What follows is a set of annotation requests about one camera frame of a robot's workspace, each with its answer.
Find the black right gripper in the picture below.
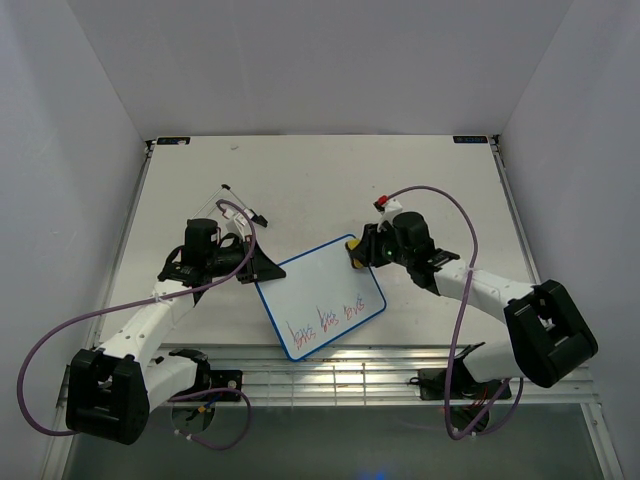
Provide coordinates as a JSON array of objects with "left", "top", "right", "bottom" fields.
[{"left": 351, "top": 219, "right": 413, "bottom": 268}]

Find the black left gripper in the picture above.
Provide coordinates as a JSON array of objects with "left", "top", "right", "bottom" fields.
[{"left": 207, "top": 235, "right": 286, "bottom": 285}]

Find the yellow black whiteboard eraser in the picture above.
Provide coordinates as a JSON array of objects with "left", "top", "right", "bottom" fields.
[{"left": 345, "top": 239, "right": 365, "bottom": 269}]

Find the blue framed whiteboard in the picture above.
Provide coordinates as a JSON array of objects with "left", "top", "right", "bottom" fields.
[{"left": 256, "top": 234, "right": 387, "bottom": 362}]

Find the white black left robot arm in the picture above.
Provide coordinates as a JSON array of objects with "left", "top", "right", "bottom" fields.
[{"left": 66, "top": 218, "right": 286, "bottom": 445}]

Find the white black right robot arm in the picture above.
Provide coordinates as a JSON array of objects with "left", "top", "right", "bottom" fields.
[{"left": 346, "top": 212, "right": 599, "bottom": 397}]

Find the black right corner label sticker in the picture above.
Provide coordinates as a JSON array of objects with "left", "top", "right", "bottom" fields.
[{"left": 452, "top": 135, "right": 489, "bottom": 144}]

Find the black corner label sticker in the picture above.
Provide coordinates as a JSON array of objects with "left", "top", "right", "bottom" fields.
[
  {"left": 156, "top": 137, "right": 191, "bottom": 146},
  {"left": 452, "top": 135, "right": 489, "bottom": 144}
]

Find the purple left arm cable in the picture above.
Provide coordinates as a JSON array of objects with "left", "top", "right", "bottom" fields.
[{"left": 17, "top": 199, "right": 257, "bottom": 451}]

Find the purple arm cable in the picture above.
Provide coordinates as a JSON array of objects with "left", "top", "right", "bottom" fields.
[
  {"left": 17, "top": 199, "right": 257, "bottom": 451},
  {"left": 389, "top": 185, "right": 524, "bottom": 441}
]

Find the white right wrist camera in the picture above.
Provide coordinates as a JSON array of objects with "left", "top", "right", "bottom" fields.
[{"left": 374, "top": 195, "right": 403, "bottom": 229}]

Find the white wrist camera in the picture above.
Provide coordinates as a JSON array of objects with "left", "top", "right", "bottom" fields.
[
  {"left": 374, "top": 195, "right": 403, "bottom": 229},
  {"left": 222, "top": 208, "right": 254, "bottom": 239}
]

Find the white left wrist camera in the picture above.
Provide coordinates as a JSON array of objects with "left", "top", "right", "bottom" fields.
[{"left": 222, "top": 208, "right": 254, "bottom": 239}]

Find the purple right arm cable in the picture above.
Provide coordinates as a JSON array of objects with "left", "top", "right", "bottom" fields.
[{"left": 389, "top": 185, "right": 524, "bottom": 441}]

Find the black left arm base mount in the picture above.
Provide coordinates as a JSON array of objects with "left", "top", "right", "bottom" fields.
[{"left": 164, "top": 368, "right": 244, "bottom": 404}]

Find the aluminium table edge rail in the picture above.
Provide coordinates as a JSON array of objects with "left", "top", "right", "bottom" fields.
[{"left": 57, "top": 344, "right": 601, "bottom": 409}]

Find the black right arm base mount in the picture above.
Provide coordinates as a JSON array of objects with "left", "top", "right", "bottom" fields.
[{"left": 408, "top": 368, "right": 502, "bottom": 401}]

